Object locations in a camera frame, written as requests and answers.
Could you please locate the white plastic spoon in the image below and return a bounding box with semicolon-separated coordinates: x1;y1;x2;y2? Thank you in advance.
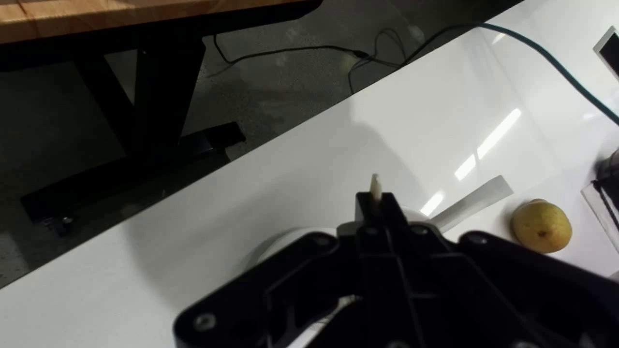
367;172;384;197

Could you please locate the black table base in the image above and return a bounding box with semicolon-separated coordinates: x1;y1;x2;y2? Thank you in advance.
17;25;247;228

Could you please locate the blue hose cable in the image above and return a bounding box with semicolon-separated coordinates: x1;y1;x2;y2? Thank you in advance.
479;21;619;127

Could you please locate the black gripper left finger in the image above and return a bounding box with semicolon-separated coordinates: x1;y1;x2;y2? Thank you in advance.
171;191;390;348

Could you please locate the white round saucer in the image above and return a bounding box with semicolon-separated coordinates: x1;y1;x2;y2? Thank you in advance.
239;220;355;276

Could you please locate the green pear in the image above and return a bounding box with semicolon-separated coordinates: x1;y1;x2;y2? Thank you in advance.
508;197;574;255

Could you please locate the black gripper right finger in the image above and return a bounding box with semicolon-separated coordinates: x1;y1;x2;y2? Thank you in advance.
378;191;619;348

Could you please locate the black floor cable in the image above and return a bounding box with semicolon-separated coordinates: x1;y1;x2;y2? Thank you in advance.
210;25;427;92

